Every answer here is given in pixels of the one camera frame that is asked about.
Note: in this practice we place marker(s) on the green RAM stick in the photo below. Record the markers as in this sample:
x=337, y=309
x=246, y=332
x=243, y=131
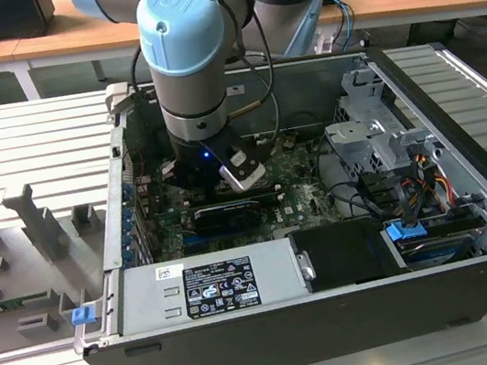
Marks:
x=8, y=303

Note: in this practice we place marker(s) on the black open PC case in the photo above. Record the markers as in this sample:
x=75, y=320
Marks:
x=273, y=340

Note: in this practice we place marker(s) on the silver power supply unit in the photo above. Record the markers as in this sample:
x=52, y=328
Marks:
x=151, y=299

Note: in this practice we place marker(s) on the hard disk in bay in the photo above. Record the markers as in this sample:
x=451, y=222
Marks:
x=439, y=248

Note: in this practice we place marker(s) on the wooden desk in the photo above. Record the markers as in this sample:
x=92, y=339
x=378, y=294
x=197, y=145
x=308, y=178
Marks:
x=17, y=42

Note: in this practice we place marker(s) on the blue case latch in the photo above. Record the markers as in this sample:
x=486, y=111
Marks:
x=82, y=316

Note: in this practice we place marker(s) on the grey parts rack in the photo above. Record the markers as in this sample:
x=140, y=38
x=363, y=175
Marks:
x=38, y=233

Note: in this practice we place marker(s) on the black graphics card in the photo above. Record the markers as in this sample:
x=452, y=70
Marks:
x=226, y=217

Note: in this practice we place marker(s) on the green motherboard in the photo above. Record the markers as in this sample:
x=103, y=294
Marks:
x=302, y=201

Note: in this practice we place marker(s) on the silver metal drive cage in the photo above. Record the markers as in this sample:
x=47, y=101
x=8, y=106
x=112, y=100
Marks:
x=357, y=141

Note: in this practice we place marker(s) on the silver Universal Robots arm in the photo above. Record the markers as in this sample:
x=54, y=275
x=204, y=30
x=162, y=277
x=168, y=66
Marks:
x=186, y=52

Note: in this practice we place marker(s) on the grey case corner latch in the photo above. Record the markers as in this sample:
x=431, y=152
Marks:
x=118, y=98

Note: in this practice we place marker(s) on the black plastic shroud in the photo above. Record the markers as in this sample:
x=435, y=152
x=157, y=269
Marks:
x=343, y=254

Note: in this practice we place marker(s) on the blue expansion slot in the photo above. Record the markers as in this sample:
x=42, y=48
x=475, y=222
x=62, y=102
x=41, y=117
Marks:
x=215, y=238

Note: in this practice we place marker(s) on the black RAM slot bank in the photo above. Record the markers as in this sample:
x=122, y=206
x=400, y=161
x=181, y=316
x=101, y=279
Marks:
x=268, y=190

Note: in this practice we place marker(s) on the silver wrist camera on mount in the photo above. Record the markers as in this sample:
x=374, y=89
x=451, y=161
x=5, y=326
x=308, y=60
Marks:
x=244, y=173

